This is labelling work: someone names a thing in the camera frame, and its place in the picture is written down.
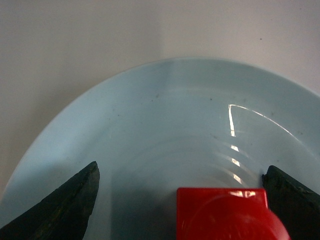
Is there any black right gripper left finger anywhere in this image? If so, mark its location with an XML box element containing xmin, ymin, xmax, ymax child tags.
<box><xmin>0</xmin><ymin>161</ymin><xmax>100</xmax><ymax>240</ymax></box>

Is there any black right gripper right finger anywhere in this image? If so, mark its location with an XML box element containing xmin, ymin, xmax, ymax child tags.
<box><xmin>261</xmin><ymin>165</ymin><xmax>320</xmax><ymax>240</ymax></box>

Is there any red toy building block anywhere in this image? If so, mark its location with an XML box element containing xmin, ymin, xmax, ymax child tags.
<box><xmin>176</xmin><ymin>187</ymin><xmax>290</xmax><ymax>240</ymax></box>

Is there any pale blue round plate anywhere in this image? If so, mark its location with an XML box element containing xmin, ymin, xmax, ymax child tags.
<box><xmin>0</xmin><ymin>58</ymin><xmax>320</xmax><ymax>240</ymax></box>

